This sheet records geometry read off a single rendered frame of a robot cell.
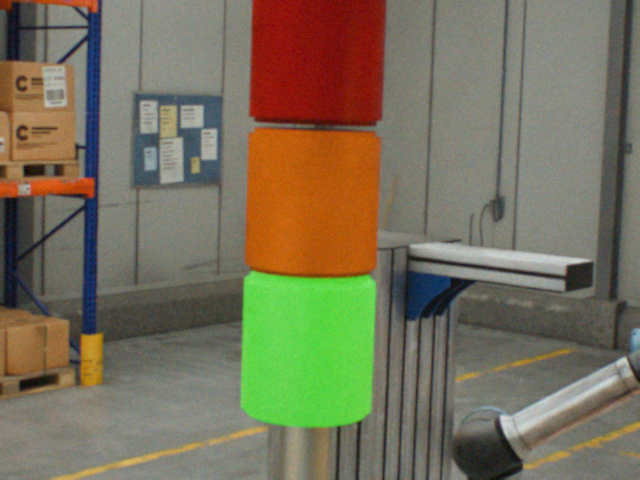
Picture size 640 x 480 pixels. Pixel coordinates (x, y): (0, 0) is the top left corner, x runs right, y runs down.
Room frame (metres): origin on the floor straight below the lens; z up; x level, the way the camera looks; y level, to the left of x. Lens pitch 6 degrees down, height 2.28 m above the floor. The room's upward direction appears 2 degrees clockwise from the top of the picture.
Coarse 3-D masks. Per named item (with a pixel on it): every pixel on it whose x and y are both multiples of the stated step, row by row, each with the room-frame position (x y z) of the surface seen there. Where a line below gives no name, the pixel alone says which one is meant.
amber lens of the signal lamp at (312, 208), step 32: (256, 128) 0.48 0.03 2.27; (288, 128) 0.48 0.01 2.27; (320, 128) 0.50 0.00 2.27; (256, 160) 0.48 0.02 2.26; (288, 160) 0.47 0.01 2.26; (320, 160) 0.47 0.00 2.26; (352, 160) 0.47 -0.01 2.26; (256, 192) 0.48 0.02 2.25; (288, 192) 0.47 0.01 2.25; (320, 192) 0.47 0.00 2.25; (352, 192) 0.47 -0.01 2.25; (256, 224) 0.48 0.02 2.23; (288, 224) 0.47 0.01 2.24; (320, 224) 0.47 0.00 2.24; (352, 224) 0.47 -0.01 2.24; (256, 256) 0.48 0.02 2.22; (288, 256) 0.47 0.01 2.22; (320, 256) 0.47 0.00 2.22; (352, 256) 0.47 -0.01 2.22
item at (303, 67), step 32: (256, 0) 0.48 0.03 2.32; (288, 0) 0.47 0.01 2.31; (320, 0) 0.46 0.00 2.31; (352, 0) 0.47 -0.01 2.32; (384, 0) 0.48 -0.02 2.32; (256, 32) 0.48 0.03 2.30; (288, 32) 0.47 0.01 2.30; (320, 32) 0.46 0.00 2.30; (352, 32) 0.47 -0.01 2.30; (384, 32) 0.48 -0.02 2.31; (256, 64) 0.48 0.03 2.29; (288, 64) 0.47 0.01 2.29; (320, 64) 0.46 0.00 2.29; (352, 64) 0.47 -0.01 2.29; (256, 96) 0.48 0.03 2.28; (288, 96) 0.47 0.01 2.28; (320, 96) 0.46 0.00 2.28; (352, 96) 0.47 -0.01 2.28
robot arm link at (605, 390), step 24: (624, 360) 2.37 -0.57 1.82; (576, 384) 2.40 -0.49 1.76; (600, 384) 2.37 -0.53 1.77; (624, 384) 2.35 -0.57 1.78; (528, 408) 2.42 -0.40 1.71; (552, 408) 2.39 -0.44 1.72; (576, 408) 2.37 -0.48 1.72; (600, 408) 2.37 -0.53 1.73; (480, 432) 2.43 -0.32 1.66; (504, 432) 2.40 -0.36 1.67; (528, 432) 2.39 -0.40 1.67; (552, 432) 2.39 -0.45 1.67; (456, 456) 2.46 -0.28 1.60; (480, 456) 2.41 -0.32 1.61; (504, 456) 2.39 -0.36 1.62
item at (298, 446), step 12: (288, 432) 0.48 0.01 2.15; (300, 432) 0.48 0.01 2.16; (312, 432) 0.48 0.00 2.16; (324, 432) 0.48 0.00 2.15; (288, 444) 0.48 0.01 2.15; (300, 444) 0.48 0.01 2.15; (312, 444) 0.48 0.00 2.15; (324, 444) 0.48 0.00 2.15; (288, 456) 0.48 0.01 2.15; (300, 456) 0.48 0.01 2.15; (312, 456) 0.48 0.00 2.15; (324, 456) 0.48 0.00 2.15; (288, 468) 0.48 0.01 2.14; (300, 468) 0.48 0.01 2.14; (312, 468) 0.48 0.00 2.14; (324, 468) 0.48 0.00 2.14
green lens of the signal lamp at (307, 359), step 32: (256, 288) 0.47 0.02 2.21; (288, 288) 0.47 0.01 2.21; (320, 288) 0.47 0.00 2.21; (352, 288) 0.47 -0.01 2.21; (256, 320) 0.47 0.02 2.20; (288, 320) 0.47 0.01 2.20; (320, 320) 0.47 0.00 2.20; (352, 320) 0.47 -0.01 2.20; (256, 352) 0.47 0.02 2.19; (288, 352) 0.47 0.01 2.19; (320, 352) 0.47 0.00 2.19; (352, 352) 0.47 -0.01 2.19; (256, 384) 0.47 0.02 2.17; (288, 384) 0.47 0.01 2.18; (320, 384) 0.47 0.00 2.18; (352, 384) 0.47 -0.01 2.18; (256, 416) 0.47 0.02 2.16; (288, 416) 0.47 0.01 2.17; (320, 416) 0.47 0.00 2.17; (352, 416) 0.47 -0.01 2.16
